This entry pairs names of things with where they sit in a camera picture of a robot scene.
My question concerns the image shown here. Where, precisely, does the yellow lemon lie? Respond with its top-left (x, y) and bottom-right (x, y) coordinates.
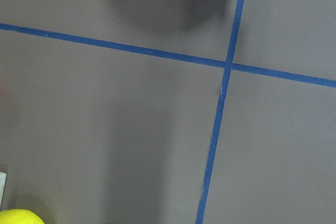
top-left (1, 209), bottom-right (44, 224)

